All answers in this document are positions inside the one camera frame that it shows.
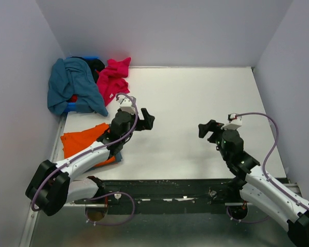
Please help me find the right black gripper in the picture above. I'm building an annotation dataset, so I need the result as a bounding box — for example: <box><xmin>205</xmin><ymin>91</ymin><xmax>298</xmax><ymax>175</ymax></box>
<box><xmin>199</xmin><ymin>119</ymin><xmax>237</xmax><ymax>161</ymax></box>

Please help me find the grey blue t shirt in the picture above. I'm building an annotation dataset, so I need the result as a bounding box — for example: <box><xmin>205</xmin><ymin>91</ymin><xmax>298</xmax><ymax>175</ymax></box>
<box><xmin>115</xmin><ymin>152</ymin><xmax>123</xmax><ymax>163</ymax></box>

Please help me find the orange t shirt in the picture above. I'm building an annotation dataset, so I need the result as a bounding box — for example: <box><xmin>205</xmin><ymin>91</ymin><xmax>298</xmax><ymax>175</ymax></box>
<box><xmin>60</xmin><ymin>123</ymin><xmax>109</xmax><ymax>158</ymax></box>

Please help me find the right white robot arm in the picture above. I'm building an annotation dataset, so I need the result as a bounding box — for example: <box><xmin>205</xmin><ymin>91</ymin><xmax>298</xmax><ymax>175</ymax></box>
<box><xmin>198</xmin><ymin>118</ymin><xmax>309</xmax><ymax>246</ymax></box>

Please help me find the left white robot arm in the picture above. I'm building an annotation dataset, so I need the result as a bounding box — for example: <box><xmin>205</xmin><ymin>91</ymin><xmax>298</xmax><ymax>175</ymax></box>
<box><xmin>25</xmin><ymin>108</ymin><xmax>155</xmax><ymax>216</ymax></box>

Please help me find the magenta pink t shirt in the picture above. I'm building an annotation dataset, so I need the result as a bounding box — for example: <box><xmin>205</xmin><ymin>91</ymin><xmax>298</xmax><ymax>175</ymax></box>
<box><xmin>96</xmin><ymin>57</ymin><xmax>131</xmax><ymax>106</ymax></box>

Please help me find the black t shirt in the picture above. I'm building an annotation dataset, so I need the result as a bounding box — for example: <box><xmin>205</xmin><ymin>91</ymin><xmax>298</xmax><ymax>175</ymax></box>
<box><xmin>81</xmin><ymin>58</ymin><xmax>105</xmax><ymax>81</ymax></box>

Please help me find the blue plastic bin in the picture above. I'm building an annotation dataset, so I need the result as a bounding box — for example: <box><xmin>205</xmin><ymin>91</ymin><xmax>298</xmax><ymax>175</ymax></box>
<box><xmin>63</xmin><ymin>56</ymin><xmax>99</xmax><ymax>113</ymax></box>

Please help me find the teal blue t shirt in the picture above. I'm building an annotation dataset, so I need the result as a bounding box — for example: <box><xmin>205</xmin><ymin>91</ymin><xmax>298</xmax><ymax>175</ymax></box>
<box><xmin>47</xmin><ymin>57</ymin><xmax>108</xmax><ymax>117</ymax></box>

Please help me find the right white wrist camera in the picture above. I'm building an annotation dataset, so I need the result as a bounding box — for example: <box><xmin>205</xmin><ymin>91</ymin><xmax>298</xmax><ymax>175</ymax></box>
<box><xmin>221</xmin><ymin>113</ymin><xmax>243</xmax><ymax>130</ymax></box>

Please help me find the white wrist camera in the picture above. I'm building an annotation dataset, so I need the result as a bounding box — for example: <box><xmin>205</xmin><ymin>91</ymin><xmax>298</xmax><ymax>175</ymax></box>
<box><xmin>221</xmin><ymin>113</ymin><xmax>243</xmax><ymax>130</ymax></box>
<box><xmin>116</xmin><ymin>95</ymin><xmax>136</xmax><ymax>115</ymax></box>

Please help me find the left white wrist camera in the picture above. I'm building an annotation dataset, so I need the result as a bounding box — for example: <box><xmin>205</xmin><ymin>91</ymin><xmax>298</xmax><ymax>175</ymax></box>
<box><xmin>116</xmin><ymin>95</ymin><xmax>136</xmax><ymax>115</ymax></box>

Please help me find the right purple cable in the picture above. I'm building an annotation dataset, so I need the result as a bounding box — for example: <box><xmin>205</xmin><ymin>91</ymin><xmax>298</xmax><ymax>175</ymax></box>
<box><xmin>226</xmin><ymin>112</ymin><xmax>309</xmax><ymax>224</ymax></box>

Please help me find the purple cable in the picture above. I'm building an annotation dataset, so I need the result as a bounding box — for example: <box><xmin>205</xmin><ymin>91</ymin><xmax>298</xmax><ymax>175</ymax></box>
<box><xmin>30</xmin><ymin>92</ymin><xmax>139</xmax><ymax>227</ymax></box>
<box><xmin>226</xmin><ymin>112</ymin><xmax>309</xmax><ymax>224</ymax></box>

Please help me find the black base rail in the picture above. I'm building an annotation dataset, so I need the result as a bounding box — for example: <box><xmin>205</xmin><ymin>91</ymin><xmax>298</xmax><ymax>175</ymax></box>
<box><xmin>66</xmin><ymin>177</ymin><xmax>291</xmax><ymax>216</ymax></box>

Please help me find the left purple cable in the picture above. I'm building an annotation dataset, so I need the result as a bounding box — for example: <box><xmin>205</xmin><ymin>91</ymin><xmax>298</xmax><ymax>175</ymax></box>
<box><xmin>30</xmin><ymin>92</ymin><xmax>139</xmax><ymax>227</ymax></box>

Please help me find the aluminium frame rail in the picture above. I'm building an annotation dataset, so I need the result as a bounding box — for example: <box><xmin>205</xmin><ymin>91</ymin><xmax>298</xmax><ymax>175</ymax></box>
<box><xmin>284</xmin><ymin>183</ymin><xmax>300</xmax><ymax>193</ymax></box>

